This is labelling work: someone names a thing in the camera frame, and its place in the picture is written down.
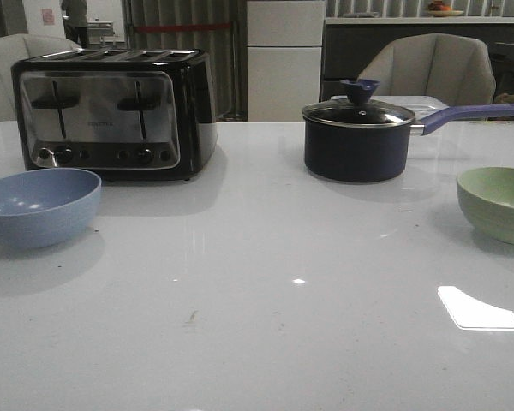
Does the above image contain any blue bowl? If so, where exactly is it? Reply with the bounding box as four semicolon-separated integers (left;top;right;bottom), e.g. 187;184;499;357
0;168;102;249

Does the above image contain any green bowl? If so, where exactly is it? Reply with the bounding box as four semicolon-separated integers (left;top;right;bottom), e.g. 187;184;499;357
457;167;514;245

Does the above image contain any dark blue saucepan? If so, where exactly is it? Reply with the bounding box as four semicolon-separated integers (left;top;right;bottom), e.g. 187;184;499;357
303;104;514;182

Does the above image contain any glass pot lid blue knob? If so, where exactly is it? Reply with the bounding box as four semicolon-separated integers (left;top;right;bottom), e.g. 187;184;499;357
302;79;415;128

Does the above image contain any black and steel toaster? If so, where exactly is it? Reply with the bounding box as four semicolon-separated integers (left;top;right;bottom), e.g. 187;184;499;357
11;49;218;181

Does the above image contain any white refrigerator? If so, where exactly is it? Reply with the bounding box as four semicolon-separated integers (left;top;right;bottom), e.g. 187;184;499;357
247;1;326;122

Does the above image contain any beige armchair right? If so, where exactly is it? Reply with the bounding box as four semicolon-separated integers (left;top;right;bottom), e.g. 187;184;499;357
358;33;496;106

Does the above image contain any beige armchair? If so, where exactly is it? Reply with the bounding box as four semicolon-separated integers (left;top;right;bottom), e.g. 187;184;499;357
0;33;80;122
358;33;496;106

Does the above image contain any person in background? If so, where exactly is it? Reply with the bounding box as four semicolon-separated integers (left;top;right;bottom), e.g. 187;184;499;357
61;0;89;49

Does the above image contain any fruit plate on counter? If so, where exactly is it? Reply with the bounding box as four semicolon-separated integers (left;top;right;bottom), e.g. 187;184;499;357
425;1;464;17

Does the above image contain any beige armchair left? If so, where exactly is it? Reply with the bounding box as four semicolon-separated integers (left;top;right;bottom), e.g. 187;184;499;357
0;33;80;122

